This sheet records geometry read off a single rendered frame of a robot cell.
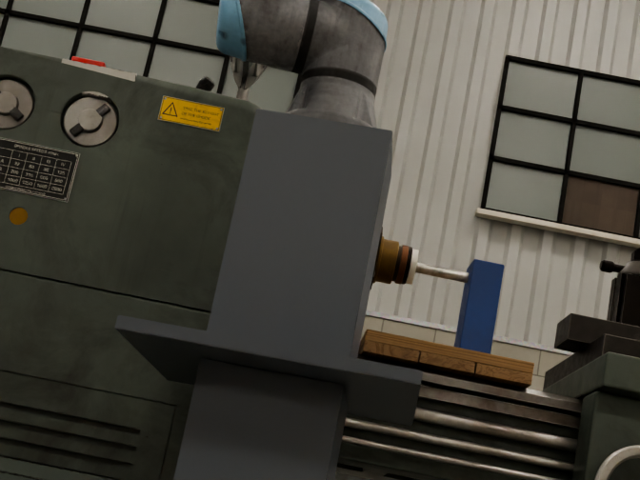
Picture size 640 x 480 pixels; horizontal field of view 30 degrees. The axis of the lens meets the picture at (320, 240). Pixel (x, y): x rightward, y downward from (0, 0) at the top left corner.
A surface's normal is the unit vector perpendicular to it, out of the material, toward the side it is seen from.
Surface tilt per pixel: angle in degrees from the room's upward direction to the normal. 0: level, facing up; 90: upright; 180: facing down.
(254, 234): 90
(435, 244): 90
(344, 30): 90
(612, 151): 90
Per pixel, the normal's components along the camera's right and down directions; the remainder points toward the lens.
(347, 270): -0.05, -0.28
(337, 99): 0.14, -0.53
